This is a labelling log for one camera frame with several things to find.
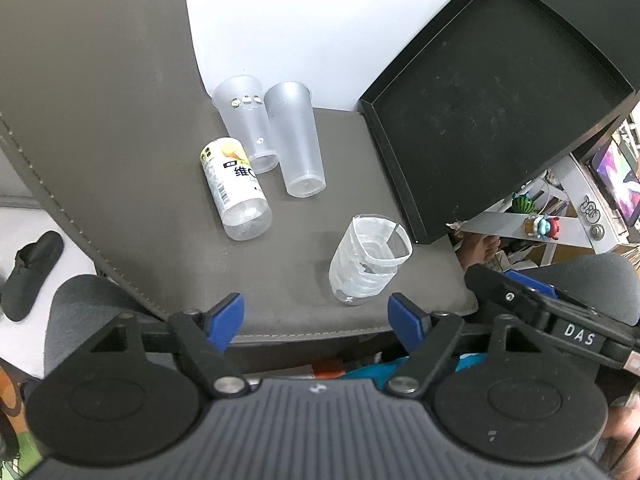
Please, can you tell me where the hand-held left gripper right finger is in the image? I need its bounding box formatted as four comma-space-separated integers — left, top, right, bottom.
387, 292, 545, 399

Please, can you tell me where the person's right forearm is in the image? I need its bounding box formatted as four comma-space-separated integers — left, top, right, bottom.
597, 392, 640, 471

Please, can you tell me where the grey leather desk mat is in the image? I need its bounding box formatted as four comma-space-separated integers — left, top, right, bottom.
0, 0, 481, 346

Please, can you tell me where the person's right leg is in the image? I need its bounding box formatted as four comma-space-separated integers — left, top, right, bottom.
530, 252, 640, 326

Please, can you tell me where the person's bare foot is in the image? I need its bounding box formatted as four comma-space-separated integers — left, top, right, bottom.
457, 233, 502, 272

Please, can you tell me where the colourful display screen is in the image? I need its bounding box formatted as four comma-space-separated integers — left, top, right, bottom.
590, 140, 640, 226

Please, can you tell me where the frosted cup with small stickers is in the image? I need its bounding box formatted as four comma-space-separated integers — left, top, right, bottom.
211, 75, 280, 175

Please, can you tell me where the clear cup with white streaks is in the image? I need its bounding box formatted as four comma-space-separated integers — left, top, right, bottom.
328, 214, 414, 307

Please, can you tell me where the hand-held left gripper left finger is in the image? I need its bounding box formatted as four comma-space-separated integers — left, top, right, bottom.
87, 292, 249, 400

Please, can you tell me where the plain frosted plastic cup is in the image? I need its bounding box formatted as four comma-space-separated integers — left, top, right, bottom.
263, 81, 327, 198

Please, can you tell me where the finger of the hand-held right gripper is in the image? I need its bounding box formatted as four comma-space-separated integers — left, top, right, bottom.
502, 269, 558, 298
464, 263, 557, 328

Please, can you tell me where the person's leg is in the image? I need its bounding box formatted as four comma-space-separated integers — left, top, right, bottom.
530, 252, 640, 326
44, 275, 166, 378

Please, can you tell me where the black rectangular tray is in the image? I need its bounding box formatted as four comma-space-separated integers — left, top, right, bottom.
357, 0, 636, 246

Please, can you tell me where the teal cloth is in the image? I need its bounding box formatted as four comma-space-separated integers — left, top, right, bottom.
345, 352, 488, 391

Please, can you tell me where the blue and red figurine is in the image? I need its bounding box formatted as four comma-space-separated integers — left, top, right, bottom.
523, 213, 561, 239

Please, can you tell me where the black shoe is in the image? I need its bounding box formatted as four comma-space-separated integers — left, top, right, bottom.
0, 231, 65, 322

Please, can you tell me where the clear cup with yellow label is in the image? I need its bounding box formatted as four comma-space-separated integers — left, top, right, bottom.
201, 137, 273, 242

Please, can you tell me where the person's left leg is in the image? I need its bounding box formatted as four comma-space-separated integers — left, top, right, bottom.
44, 275, 166, 378

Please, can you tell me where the white shelf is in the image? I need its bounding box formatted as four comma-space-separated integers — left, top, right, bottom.
452, 152, 626, 256

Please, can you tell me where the green and orange printed mat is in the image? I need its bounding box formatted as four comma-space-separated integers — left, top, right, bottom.
0, 360, 46, 466

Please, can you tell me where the orange and white packet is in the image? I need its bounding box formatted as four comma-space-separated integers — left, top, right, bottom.
310, 360, 346, 381

